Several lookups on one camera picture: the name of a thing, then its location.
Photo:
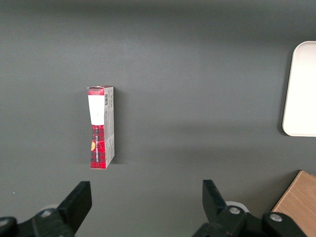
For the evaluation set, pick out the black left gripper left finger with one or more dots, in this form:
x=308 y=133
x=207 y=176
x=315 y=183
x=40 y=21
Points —
x=76 y=202

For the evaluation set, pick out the wooden drawer cabinet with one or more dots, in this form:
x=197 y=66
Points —
x=301 y=195

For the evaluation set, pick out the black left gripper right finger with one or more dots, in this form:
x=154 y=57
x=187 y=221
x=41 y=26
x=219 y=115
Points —
x=213 y=205

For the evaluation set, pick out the white rectangular tray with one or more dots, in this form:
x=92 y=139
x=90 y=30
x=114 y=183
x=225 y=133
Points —
x=303 y=93

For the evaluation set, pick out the red plaid carton box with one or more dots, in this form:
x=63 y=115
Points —
x=98 y=111

